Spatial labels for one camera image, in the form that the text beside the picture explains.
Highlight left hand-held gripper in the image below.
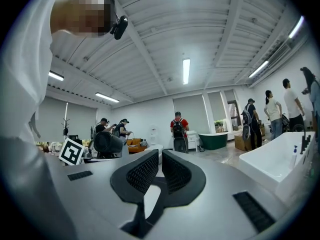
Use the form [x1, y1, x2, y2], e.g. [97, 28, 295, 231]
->
[58, 137, 121, 167]

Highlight black head-worn camera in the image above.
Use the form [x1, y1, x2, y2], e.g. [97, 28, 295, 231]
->
[109, 15, 129, 41]

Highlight dark green bathtub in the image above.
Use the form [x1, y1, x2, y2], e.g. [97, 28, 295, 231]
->
[198, 132, 229, 151]

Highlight potted green plants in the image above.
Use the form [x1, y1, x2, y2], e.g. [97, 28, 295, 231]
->
[214, 119, 227, 134]

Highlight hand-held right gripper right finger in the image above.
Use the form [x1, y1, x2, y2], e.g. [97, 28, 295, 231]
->
[161, 148, 207, 209]

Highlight white bathtub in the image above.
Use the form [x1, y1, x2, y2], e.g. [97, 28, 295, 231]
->
[238, 130, 317, 206]

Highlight backpack recording rig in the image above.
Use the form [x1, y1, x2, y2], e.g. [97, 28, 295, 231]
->
[241, 110, 252, 141]
[172, 120, 189, 154]

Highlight white cabinet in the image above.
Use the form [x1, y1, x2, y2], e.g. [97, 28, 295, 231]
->
[186, 130, 201, 150]

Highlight orange sofa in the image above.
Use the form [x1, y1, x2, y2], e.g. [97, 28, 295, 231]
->
[126, 138, 148, 154]

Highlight white pump soap bottle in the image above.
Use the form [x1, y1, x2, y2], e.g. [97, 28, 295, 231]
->
[289, 145, 298, 170]

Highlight person's white shirt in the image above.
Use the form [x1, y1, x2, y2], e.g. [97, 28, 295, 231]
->
[0, 0, 76, 240]

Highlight black bathtub faucet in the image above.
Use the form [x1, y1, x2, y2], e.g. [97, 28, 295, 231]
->
[292, 123, 312, 155]

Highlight white tall appliance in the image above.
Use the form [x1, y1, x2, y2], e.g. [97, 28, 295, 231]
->
[149, 123, 161, 146]

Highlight black coat stand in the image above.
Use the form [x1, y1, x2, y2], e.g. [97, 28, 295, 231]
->
[61, 117, 71, 136]

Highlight ceiling tube light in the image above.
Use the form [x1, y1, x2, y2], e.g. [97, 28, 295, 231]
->
[182, 58, 191, 86]
[94, 92, 120, 104]
[288, 15, 306, 40]
[248, 60, 270, 79]
[48, 71, 65, 82]

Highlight grey roller blind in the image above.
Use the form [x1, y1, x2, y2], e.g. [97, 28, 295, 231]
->
[172, 93, 210, 135]
[224, 89, 238, 104]
[207, 91, 227, 121]

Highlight ceiling air conditioner vent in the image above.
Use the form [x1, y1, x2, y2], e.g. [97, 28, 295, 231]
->
[268, 43, 292, 65]

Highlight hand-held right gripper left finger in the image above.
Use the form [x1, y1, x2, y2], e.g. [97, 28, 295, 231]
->
[110, 148, 160, 239]

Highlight cardboard box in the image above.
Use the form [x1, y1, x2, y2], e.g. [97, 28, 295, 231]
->
[234, 133, 252, 152]

